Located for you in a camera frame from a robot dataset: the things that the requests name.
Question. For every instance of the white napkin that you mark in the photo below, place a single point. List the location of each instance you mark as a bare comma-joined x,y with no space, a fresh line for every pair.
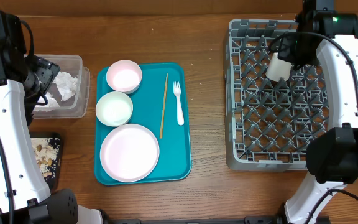
63,88

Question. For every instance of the pink bowl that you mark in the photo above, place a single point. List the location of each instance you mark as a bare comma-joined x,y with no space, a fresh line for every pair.
124,76

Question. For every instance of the pink plate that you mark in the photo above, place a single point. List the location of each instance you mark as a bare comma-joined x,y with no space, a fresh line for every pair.
129,153

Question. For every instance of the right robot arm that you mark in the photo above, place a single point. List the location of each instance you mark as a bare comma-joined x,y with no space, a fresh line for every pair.
330,39

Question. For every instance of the white bowl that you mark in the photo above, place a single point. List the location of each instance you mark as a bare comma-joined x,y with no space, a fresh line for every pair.
114,109

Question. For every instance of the clear plastic bin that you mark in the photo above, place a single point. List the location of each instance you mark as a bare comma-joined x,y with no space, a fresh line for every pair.
76,106

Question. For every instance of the white plastic fork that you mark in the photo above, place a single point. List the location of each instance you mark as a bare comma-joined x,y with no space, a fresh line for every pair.
177,93

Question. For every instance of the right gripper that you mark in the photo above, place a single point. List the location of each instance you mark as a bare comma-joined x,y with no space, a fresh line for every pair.
288,54

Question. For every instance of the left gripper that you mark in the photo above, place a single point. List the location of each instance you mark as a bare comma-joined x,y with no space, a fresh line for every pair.
48,70

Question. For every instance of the white plastic cup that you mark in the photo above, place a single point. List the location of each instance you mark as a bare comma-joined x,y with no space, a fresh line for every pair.
278,69

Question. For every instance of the wooden chopstick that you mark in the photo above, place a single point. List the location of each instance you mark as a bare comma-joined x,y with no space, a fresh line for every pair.
163,107

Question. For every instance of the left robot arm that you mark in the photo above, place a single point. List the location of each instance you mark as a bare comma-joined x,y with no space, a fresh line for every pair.
25,78

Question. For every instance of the black waste tray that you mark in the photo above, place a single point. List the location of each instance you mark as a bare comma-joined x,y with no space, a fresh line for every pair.
52,183

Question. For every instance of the teal plastic tray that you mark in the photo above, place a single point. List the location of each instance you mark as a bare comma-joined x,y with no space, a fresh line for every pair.
175,147

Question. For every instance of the grey dishwasher rack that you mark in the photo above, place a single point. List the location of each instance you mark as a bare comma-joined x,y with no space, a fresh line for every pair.
269,124

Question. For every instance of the rice and peanut scraps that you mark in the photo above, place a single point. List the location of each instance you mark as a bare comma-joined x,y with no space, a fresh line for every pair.
46,153

